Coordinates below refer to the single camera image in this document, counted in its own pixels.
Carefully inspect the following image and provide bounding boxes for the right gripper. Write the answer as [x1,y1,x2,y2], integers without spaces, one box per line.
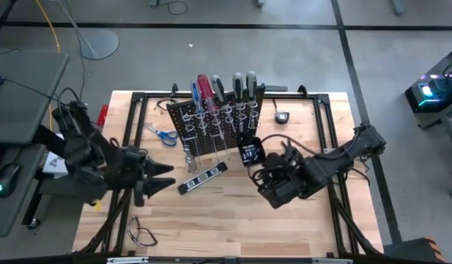
[256,161,314,210]

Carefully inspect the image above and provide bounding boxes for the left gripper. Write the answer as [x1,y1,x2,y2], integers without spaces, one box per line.
[115,145,177,201]

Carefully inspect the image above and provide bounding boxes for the black markers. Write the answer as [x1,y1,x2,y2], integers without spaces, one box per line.
[281,140,304,164]

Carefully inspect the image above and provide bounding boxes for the blue handle scissors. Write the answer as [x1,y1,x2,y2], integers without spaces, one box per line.
[142,122,179,148]

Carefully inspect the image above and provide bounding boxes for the black torpedo spirit level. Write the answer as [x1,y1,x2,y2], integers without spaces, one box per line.
[177,162,229,195]

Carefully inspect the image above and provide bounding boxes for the black perforated pegboard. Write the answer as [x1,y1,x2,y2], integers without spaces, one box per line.
[166,84,267,157]

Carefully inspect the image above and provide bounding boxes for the grey black tape measure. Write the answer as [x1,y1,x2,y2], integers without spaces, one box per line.
[272,98,291,125]

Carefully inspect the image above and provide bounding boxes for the blue clear handle screwdriver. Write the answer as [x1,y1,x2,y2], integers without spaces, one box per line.
[190,78,207,136]

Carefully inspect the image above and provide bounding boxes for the red handle screwdriver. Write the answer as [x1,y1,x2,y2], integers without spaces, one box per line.
[196,73,222,137]

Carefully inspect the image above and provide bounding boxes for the chrome double-prong peg hook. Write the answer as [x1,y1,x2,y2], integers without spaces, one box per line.
[210,132,231,162]
[183,136,203,166]

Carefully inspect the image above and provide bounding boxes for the black plastic parts bin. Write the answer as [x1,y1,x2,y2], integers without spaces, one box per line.
[237,137,267,168]

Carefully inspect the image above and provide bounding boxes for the red flat object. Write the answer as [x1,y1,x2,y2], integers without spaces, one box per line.
[97,104,110,126]

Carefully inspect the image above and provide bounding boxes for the white paper sheet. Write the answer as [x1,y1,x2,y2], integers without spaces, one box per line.
[42,150,70,175]

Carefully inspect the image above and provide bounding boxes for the black box hazard stripes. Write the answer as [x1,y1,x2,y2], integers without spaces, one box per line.
[382,236,446,264]

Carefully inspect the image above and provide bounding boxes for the grey floor stand base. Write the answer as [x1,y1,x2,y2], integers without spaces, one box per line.
[56,0,120,61]

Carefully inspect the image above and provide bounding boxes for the grey desk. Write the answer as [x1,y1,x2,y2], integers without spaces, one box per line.
[0,143,47,238]
[0,51,70,144]

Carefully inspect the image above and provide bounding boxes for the black computer mouse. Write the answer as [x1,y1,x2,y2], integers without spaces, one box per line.
[0,163,22,199]

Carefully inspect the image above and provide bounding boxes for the computer case with lights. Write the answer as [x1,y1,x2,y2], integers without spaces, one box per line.
[404,49,452,114]

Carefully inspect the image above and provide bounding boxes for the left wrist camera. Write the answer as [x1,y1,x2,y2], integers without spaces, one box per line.
[133,180,146,208]

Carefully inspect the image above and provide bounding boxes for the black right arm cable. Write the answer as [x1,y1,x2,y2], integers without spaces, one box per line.
[248,133,322,180]

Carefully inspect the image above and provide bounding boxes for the black aluminium table frame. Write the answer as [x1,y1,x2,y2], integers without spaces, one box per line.
[73,83,384,257]

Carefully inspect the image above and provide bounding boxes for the chrome multi-ring tool holder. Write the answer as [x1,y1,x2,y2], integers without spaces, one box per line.
[181,103,262,133]

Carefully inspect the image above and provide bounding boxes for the yellow cable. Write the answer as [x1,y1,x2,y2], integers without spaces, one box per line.
[34,0,62,131]

